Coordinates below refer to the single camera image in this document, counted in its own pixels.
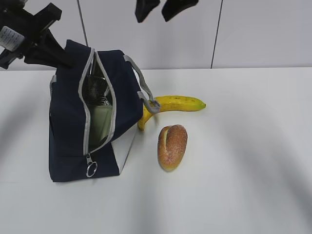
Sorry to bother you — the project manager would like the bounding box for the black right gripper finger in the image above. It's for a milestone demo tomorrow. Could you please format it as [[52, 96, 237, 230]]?
[[135, 0, 160, 23], [161, 0, 199, 22]]

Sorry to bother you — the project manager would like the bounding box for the brown bread roll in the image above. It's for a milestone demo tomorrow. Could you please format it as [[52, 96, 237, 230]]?
[[157, 124, 188, 172]]

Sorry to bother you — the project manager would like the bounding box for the yellow banana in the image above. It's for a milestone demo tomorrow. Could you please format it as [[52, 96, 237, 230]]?
[[137, 95, 207, 131]]

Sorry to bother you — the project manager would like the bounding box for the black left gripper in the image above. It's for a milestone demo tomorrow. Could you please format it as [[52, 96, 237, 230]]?
[[0, 0, 74, 69]]

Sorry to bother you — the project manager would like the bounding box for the green lid glass container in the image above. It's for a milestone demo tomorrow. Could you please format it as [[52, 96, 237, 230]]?
[[88, 105, 113, 150]]

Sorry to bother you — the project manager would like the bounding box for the navy blue lunch bag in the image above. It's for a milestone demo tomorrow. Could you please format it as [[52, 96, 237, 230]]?
[[49, 40, 154, 182]]

